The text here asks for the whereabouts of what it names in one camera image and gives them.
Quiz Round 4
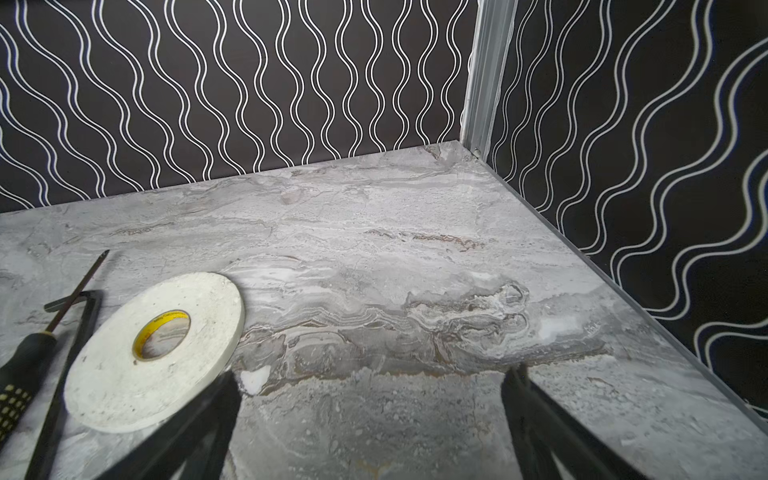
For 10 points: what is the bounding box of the black yellow screwdriver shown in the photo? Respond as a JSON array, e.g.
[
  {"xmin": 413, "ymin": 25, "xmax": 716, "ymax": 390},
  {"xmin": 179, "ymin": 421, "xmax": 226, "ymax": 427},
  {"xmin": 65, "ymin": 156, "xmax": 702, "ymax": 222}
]
[{"xmin": 1, "ymin": 250, "xmax": 110, "ymax": 448}]

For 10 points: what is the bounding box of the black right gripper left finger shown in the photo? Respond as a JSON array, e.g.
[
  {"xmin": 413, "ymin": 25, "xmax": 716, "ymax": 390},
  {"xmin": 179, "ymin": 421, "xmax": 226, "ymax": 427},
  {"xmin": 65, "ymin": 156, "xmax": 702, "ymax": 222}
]
[{"xmin": 100, "ymin": 370, "xmax": 242, "ymax": 479}]

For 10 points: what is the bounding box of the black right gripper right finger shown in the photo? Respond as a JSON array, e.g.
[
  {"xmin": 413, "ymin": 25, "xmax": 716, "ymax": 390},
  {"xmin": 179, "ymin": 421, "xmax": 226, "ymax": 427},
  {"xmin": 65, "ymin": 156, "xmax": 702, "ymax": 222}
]
[{"xmin": 501, "ymin": 363, "xmax": 645, "ymax": 479}]

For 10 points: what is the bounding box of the black hex key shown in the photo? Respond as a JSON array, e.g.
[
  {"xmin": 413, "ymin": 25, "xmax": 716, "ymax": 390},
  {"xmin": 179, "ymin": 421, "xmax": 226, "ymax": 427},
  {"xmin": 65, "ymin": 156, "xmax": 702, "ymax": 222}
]
[{"xmin": 25, "ymin": 290, "xmax": 104, "ymax": 480}]

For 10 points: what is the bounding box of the white tape roll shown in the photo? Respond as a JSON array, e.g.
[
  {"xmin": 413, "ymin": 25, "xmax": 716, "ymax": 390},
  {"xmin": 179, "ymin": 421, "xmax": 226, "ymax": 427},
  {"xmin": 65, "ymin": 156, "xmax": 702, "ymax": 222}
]
[{"xmin": 64, "ymin": 272, "xmax": 245, "ymax": 433}]

